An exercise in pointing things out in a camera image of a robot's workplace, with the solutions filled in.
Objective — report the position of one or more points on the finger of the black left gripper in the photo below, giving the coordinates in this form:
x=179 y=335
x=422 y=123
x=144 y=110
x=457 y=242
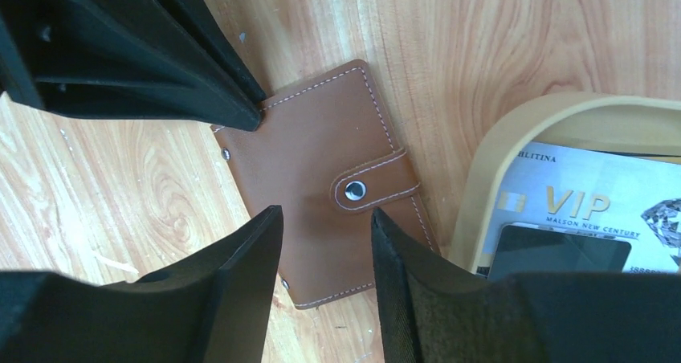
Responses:
x=114 y=60
x=195 y=18

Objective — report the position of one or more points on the brown leather card holder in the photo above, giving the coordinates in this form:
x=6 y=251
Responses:
x=327 y=153

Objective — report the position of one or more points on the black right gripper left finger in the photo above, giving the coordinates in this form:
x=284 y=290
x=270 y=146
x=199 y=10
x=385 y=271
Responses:
x=212 y=306

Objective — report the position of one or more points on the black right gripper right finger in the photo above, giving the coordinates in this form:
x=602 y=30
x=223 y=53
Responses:
x=431 y=310

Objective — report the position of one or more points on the beige oval tray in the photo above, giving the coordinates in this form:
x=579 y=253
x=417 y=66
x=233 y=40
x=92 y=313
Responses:
x=621 y=124

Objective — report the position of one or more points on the black card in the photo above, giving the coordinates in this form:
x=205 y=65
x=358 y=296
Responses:
x=523 y=248

